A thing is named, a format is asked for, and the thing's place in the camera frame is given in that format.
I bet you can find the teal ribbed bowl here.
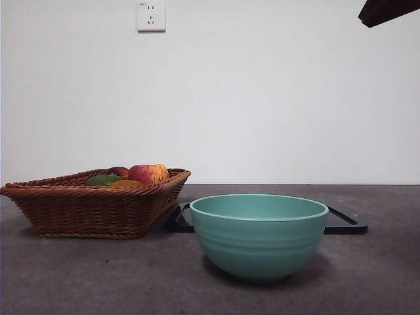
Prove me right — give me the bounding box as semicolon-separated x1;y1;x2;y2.
189;193;329;283

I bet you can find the dark rectangular tray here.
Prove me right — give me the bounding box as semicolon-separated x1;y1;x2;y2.
168;202;368;236

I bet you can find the red and yellow apple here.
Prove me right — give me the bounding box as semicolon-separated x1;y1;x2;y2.
128;163;170;185

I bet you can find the dark red fruit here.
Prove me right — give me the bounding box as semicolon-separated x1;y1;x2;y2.
102;166;130;179

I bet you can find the green avocado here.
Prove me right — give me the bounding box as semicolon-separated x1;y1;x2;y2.
85;174;124;187

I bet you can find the brown wicker basket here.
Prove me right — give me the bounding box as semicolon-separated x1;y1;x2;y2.
0;167;192;240

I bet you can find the white wall socket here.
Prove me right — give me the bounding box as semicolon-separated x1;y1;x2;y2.
136;1;167;33

